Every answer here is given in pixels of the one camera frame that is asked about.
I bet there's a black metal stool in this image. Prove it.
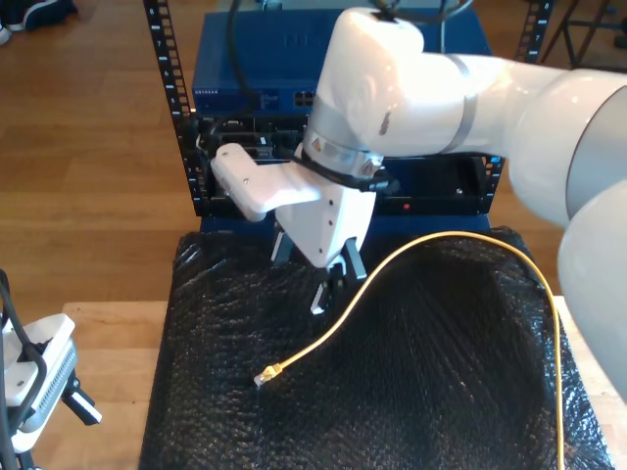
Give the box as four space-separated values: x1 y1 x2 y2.
538 0 627 72

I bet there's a blue rack base plate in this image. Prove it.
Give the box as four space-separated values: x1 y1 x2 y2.
199 213 492 240

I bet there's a thin black cable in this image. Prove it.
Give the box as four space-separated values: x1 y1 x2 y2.
195 0 474 148
292 144 401 193
0 267 50 470

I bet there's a black perforated rack post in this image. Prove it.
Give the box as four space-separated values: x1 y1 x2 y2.
482 0 557 214
142 0 207 216

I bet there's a yellow network cable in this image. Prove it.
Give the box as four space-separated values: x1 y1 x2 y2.
252 230 569 470

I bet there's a navy shoe with white sole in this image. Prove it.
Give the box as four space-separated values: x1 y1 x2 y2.
22 0 79 31
0 0 25 31

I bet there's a black rack server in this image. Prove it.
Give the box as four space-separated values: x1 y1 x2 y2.
195 113 314 161

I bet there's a black bubble wrap mat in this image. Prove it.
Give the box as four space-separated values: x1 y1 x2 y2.
138 225 613 470

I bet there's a blue network switch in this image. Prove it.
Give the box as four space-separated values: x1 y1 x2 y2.
191 9 494 115

